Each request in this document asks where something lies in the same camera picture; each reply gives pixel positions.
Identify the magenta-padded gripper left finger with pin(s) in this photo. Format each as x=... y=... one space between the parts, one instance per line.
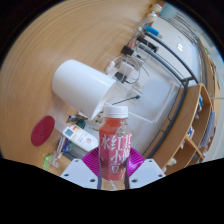
x=78 y=171

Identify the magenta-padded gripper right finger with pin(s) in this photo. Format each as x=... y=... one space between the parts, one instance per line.
x=146 y=170

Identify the pink-labelled clear drink bottle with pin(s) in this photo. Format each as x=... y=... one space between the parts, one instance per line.
x=115 y=150

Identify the colourful blue packet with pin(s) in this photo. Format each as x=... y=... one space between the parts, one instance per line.
x=71 y=148

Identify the green plastic case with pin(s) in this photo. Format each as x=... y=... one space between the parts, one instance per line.
x=49 y=161

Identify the small white display device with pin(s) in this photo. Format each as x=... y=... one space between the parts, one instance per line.
x=69 y=132

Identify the wooden shelf unit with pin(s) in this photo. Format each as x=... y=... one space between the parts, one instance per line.
x=176 y=140

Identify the flat round red coaster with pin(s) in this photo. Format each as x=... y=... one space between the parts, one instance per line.
x=42 y=130

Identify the white paper cup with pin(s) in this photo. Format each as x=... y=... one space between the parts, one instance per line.
x=80 y=86

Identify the small blue bottle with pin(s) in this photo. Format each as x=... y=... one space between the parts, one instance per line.
x=152 y=31

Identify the grey metal frame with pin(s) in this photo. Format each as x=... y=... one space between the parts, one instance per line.
x=173 y=58

